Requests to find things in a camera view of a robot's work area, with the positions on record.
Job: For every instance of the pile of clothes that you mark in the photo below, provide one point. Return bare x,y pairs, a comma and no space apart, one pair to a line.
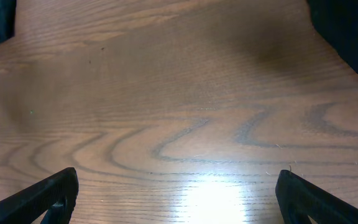
337,22

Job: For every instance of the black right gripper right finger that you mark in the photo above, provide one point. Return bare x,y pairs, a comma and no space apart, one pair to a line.
301,201

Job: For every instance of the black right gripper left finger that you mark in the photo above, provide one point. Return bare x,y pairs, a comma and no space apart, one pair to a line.
53,197

